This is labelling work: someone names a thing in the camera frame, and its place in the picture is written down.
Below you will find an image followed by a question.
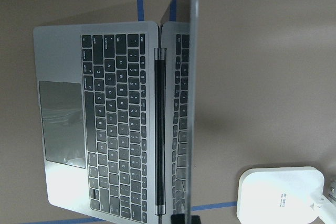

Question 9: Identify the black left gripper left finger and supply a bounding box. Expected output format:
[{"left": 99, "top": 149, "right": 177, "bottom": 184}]
[{"left": 171, "top": 214, "right": 186, "bottom": 224}]

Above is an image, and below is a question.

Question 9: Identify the grey laptop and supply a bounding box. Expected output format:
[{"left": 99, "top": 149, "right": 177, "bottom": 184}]
[{"left": 33, "top": 0, "right": 198, "bottom": 223}]

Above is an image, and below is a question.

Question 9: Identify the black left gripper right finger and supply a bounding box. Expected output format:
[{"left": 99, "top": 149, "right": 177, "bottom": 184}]
[{"left": 191, "top": 215, "right": 201, "bottom": 224}]

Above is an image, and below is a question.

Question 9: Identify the white desk lamp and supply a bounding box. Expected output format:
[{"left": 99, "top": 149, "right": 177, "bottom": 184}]
[{"left": 236, "top": 166, "right": 335, "bottom": 223}]

